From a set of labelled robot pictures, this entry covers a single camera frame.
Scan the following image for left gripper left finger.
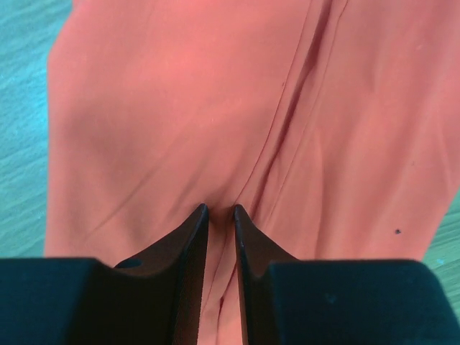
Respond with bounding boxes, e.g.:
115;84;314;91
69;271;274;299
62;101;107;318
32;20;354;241
1;205;208;344

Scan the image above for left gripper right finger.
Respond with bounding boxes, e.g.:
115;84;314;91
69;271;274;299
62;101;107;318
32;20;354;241
234;206;459;345

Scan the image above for orange t shirt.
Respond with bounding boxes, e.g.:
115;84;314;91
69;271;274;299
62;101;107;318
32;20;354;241
45;1;459;344

